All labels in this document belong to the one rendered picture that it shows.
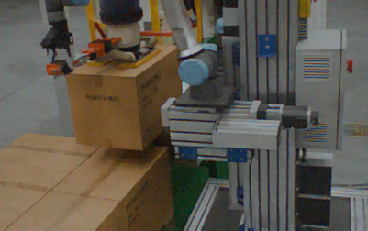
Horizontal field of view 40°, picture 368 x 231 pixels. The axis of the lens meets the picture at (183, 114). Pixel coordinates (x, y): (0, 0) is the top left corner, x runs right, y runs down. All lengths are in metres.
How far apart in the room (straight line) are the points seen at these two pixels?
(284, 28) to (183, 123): 0.60
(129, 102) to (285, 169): 0.82
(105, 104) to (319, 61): 1.08
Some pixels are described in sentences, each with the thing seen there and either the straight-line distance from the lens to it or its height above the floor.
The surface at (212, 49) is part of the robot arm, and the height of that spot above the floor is 1.25.
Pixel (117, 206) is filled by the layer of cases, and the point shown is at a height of 0.53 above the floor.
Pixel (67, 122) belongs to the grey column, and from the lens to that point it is 4.19.
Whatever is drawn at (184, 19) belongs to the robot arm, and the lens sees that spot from 1.98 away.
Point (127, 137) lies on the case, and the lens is 2.59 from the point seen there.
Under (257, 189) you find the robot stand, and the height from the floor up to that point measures 0.50.
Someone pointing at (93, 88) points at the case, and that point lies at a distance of 2.58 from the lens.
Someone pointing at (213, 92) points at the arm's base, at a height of 1.07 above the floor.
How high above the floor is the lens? 1.80
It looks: 22 degrees down
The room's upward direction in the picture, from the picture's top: 4 degrees counter-clockwise
